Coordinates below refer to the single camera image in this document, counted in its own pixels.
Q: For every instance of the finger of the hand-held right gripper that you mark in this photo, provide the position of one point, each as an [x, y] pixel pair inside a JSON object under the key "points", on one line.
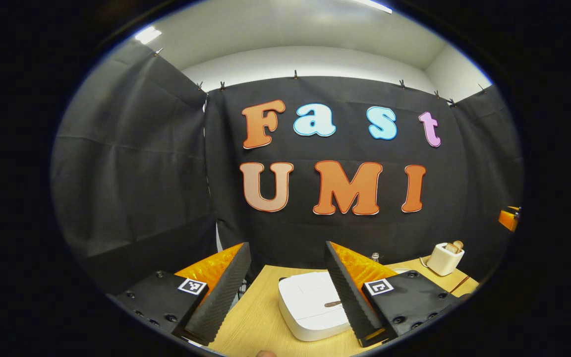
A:
{"points": [[508, 220]]}

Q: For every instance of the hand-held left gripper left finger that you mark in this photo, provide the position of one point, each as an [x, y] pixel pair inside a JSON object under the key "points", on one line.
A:
{"points": [[221, 297]]}

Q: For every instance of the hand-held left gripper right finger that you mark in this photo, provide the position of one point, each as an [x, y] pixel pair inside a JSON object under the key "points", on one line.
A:
{"points": [[350, 302]]}

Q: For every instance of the white rice cooker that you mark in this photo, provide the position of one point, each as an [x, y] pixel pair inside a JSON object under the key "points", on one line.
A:
{"points": [[305, 302]]}

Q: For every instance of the toasted bread slice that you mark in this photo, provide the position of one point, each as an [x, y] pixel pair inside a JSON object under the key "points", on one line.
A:
{"points": [[458, 244], [451, 248]]}

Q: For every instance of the white oval plate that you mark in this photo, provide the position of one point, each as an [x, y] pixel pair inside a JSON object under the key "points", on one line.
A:
{"points": [[402, 270]]}

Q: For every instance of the white toaster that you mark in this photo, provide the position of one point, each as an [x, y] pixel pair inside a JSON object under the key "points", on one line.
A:
{"points": [[441, 263]]}

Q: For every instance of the black backdrop cloth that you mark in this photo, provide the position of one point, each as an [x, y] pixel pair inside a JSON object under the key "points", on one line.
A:
{"points": [[142, 173]]}

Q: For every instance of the row of small cloth clips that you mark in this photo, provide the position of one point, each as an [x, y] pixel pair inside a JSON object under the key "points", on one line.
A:
{"points": [[295, 75]]}

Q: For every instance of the large ceiling light panel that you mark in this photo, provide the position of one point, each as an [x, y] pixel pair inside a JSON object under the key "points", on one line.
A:
{"points": [[373, 6]]}

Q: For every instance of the small ceiling light panel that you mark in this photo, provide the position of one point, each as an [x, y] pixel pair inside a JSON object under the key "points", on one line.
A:
{"points": [[147, 34]]}

